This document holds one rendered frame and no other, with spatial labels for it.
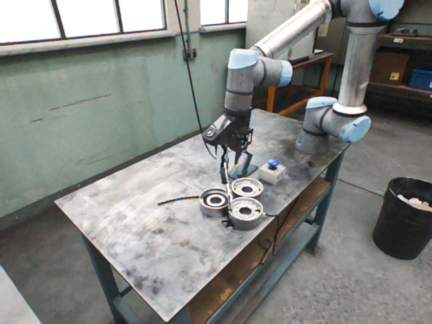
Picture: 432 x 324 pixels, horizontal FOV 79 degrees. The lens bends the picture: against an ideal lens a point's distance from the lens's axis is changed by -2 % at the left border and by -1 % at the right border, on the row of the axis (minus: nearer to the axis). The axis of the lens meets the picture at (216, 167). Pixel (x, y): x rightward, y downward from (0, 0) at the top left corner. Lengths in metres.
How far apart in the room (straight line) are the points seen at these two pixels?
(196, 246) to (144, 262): 0.14
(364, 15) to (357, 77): 0.18
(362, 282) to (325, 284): 0.22
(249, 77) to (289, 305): 1.24
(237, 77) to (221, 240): 0.45
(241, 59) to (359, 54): 0.44
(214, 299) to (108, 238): 0.39
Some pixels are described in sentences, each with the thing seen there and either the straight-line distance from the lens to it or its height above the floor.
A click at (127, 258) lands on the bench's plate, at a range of 0.78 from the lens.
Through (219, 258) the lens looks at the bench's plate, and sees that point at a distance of 0.74.
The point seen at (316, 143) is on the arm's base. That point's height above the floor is 0.85.
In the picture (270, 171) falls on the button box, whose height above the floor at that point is 0.84.
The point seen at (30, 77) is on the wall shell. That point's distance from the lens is 2.11.
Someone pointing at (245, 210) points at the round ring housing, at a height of 0.81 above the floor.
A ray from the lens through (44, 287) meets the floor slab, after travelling 1.91.
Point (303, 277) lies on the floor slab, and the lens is 1.76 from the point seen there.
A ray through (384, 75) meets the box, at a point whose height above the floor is 0.56.
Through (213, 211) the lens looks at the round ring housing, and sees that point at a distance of 0.83.
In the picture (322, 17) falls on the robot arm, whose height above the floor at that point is 1.33.
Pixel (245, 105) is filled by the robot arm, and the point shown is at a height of 1.13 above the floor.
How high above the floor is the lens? 1.38
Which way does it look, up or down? 32 degrees down
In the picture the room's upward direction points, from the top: straight up
